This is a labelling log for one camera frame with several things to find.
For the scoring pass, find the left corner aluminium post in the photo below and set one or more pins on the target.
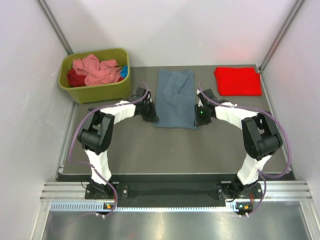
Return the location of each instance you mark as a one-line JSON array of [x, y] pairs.
[[55, 25]]

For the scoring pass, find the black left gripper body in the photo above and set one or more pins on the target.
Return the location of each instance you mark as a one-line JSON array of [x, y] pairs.
[[148, 113]]

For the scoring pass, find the olive green plastic bin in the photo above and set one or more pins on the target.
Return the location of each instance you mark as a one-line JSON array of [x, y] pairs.
[[97, 93]]

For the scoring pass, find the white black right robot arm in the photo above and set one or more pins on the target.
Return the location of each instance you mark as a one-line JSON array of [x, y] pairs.
[[261, 138]]

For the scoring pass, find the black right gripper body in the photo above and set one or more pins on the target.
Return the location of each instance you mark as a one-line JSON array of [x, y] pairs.
[[202, 117]]

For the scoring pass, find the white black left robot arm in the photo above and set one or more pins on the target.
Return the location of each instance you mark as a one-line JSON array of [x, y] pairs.
[[95, 136]]

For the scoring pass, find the blue-grey t-shirt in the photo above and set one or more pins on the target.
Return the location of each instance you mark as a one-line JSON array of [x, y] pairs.
[[175, 99]]

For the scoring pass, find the pink t-shirt in bin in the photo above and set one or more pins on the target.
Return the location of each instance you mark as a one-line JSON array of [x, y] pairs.
[[97, 72]]

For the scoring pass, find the bright blue t-shirt in bin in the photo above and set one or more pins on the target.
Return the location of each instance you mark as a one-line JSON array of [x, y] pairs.
[[124, 71]]

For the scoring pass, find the right corner aluminium post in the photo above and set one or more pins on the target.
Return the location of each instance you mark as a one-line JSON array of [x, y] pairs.
[[293, 13]]

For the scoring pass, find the corner aluminium post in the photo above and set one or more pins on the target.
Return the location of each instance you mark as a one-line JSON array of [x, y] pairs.
[[55, 25], [293, 13]]

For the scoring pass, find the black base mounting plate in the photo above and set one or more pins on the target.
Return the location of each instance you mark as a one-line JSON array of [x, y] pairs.
[[175, 190]]

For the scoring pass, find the folded red t-shirt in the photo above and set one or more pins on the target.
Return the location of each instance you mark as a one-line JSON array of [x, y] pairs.
[[244, 81]]

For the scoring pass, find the dark red t-shirt in bin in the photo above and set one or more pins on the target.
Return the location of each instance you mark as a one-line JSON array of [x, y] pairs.
[[75, 80]]

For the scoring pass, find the aluminium extrusion rail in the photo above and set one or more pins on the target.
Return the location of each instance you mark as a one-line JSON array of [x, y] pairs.
[[276, 191]]

